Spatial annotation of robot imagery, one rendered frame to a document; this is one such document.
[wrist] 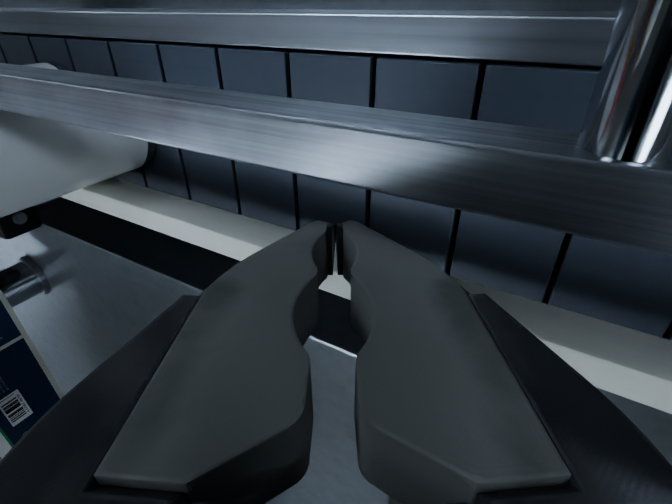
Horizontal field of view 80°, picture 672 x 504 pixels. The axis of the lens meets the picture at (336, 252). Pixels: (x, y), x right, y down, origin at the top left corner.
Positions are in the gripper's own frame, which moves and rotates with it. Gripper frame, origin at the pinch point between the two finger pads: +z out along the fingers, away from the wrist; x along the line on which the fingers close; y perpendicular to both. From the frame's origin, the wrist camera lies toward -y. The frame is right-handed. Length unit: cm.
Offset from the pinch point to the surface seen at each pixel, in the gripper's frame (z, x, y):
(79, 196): 10.6, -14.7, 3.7
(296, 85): 7.2, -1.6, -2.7
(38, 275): 23.4, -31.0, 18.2
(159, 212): 7.4, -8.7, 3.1
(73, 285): 21.1, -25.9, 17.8
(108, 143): 9.6, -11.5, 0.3
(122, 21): 12.6, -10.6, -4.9
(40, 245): 22.7, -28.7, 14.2
